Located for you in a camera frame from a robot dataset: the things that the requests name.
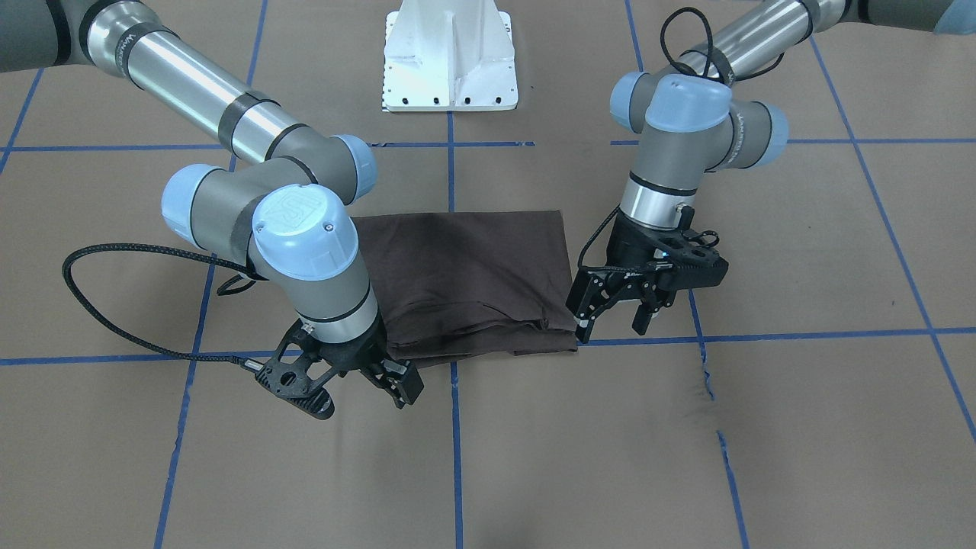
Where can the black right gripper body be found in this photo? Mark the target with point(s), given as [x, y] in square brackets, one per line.
[358, 350]

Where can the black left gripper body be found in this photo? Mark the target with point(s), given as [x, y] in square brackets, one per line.
[632, 245]

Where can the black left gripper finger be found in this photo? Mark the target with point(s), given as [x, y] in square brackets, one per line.
[585, 322]
[646, 311]

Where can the dark brown t-shirt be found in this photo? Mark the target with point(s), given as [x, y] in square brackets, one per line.
[453, 286]

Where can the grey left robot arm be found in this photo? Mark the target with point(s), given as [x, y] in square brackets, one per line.
[689, 125]

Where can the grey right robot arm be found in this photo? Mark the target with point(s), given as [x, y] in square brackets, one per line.
[281, 219]

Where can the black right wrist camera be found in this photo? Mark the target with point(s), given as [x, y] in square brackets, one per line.
[285, 374]

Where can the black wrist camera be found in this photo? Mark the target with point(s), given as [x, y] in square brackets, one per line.
[695, 261]
[285, 374]

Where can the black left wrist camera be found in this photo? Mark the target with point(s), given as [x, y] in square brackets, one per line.
[695, 261]

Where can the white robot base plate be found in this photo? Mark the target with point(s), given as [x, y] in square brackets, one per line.
[449, 56]

